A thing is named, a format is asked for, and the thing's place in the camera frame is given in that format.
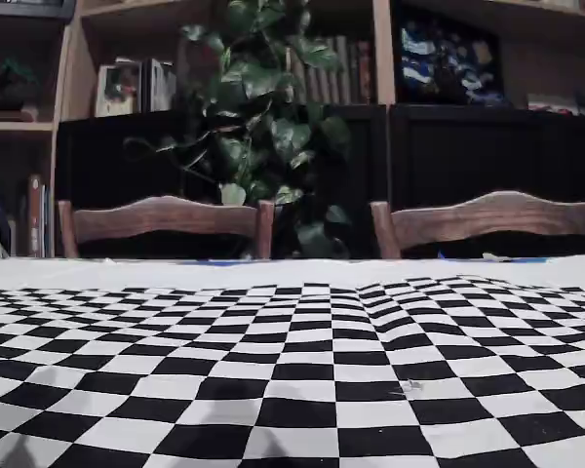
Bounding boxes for black white box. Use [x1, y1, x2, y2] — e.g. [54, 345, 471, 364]
[143, 58, 177, 112]

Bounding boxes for white picture box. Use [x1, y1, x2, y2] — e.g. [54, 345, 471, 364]
[95, 61, 143, 118]

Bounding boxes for black white checkered mat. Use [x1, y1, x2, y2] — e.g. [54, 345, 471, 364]
[0, 257, 585, 468]

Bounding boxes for brown wooden chair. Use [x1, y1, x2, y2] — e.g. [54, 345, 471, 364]
[370, 190, 585, 259]
[57, 194, 276, 259]

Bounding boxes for green leafy pothos plant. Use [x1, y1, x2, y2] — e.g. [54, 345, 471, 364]
[124, 0, 357, 259]

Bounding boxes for row of beige books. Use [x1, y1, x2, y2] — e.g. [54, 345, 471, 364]
[287, 34, 357, 106]

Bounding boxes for black cabinet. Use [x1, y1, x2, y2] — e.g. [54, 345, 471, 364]
[388, 104, 585, 254]
[56, 104, 389, 259]

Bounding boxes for light wooden bookshelf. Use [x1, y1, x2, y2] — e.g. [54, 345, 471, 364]
[0, 0, 585, 259]

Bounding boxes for blue starry night painting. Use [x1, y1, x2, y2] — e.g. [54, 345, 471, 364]
[397, 17, 506, 106]

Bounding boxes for orange book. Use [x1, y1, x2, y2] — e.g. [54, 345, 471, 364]
[27, 174, 45, 257]

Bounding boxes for red white book stack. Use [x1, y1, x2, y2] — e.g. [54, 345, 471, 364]
[526, 98, 580, 117]

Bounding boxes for dark figurine on base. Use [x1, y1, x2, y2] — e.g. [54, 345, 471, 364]
[0, 58, 41, 122]

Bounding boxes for black device on shelf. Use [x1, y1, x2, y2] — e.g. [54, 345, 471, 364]
[0, 0, 75, 20]

